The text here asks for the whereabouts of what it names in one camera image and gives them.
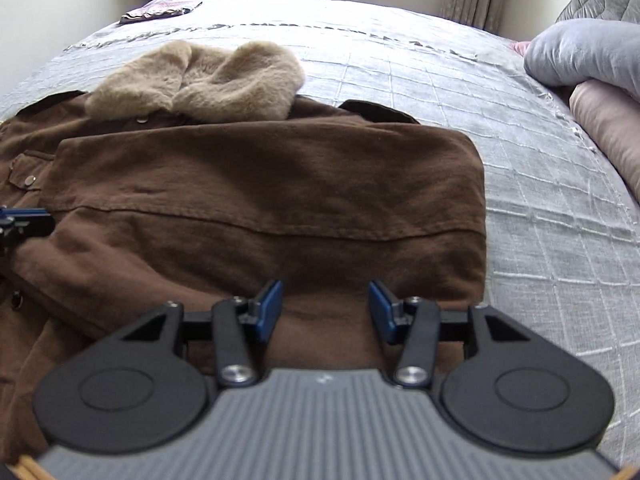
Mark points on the pink pillow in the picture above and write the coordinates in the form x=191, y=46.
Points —
x=612, y=127

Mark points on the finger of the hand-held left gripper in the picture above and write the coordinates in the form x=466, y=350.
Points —
x=30, y=224

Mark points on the grey-blue pillow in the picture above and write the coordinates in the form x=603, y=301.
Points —
x=585, y=52

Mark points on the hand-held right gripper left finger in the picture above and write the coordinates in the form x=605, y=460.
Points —
x=270, y=305

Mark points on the grey checked bedspread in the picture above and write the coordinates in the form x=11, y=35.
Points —
x=540, y=200

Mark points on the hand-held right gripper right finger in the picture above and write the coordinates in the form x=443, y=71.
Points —
x=381, y=306

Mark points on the folded patterned cloth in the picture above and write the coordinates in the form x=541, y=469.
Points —
x=157, y=10

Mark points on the brown coat with fur collar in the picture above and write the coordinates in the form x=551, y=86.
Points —
x=240, y=200

